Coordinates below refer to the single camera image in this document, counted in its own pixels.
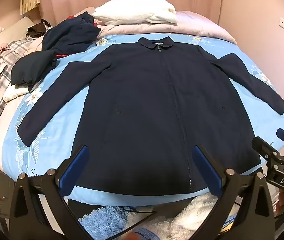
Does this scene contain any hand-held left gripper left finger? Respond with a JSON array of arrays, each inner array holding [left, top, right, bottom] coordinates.
[[9, 144, 93, 240]]

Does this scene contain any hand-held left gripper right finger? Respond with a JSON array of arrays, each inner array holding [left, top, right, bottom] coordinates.
[[193, 144, 275, 240]]

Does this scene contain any navy zip jacket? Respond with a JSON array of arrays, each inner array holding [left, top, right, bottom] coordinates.
[[17, 36, 284, 197]]

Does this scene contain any person's right hand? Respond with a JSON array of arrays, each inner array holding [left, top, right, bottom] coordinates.
[[278, 187, 284, 214]]

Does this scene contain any blue floral bedsheet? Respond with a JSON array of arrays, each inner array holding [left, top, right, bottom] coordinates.
[[2, 34, 284, 207]]

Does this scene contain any fluffy blue white robe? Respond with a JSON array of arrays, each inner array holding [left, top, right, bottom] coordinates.
[[78, 194, 235, 240]]

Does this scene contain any white garment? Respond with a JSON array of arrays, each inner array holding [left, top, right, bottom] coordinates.
[[3, 84, 36, 103]]

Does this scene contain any dark green garment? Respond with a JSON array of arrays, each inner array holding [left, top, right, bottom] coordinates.
[[10, 49, 57, 92]]

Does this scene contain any navy garment with red trim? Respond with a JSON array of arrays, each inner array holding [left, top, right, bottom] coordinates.
[[42, 11, 101, 55]]

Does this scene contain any pink quilt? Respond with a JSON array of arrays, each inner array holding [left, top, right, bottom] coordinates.
[[77, 6, 237, 45]]

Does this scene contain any dark brown clothing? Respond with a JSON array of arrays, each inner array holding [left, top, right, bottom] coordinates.
[[25, 19, 53, 39]]

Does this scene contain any white plush blanket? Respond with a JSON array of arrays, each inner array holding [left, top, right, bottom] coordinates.
[[92, 0, 177, 27]]

